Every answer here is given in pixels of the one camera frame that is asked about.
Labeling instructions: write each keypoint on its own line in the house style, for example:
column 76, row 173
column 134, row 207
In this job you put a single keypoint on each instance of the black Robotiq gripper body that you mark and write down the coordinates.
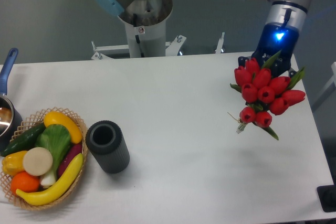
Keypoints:
column 273, row 39

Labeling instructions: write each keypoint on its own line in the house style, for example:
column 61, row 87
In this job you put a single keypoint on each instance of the red tulip bouquet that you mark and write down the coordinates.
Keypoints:
column 264, row 94

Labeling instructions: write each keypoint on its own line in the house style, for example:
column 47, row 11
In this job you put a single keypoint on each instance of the black device at edge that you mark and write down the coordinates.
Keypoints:
column 327, row 197

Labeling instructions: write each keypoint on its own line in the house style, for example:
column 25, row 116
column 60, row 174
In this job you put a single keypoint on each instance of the dark grey ribbed vase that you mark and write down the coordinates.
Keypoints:
column 105, row 141

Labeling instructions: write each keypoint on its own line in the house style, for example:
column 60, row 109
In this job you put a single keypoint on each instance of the purple eggplant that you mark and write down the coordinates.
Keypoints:
column 73, row 151

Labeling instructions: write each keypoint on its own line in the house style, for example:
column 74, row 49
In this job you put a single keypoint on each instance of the green bok choy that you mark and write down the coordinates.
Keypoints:
column 57, row 140

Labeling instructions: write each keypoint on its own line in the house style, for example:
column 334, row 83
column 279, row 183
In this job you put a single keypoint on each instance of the woven wicker basket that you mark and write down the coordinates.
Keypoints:
column 32, row 120

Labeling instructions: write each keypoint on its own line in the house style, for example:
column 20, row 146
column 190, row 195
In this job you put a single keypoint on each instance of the beige round disc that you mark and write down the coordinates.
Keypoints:
column 37, row 161

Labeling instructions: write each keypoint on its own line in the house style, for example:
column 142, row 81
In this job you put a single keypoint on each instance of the green cucumber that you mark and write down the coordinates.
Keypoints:
column 24, row 141

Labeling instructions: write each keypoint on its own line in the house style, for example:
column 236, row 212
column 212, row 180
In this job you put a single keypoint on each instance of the yellow banana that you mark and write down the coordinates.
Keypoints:
column 54, row 192

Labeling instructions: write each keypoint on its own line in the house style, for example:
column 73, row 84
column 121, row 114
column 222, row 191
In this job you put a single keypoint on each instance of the orange fruit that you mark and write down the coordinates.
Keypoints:
column 24, row 182

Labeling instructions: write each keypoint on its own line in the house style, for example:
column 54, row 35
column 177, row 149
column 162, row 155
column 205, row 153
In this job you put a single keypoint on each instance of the yellow bell pepper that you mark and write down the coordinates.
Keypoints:
column 12, row 164

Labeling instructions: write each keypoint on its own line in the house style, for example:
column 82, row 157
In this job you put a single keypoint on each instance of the white frame at right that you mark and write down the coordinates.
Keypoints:
column 325, row 92

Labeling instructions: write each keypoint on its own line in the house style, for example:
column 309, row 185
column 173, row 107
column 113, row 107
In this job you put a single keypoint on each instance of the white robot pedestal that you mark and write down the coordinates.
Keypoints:
column 145, row 27

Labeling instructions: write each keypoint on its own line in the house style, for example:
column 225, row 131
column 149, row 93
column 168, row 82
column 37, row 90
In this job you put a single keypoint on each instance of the blue handled saucepan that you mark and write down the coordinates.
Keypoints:
column 10, row 117

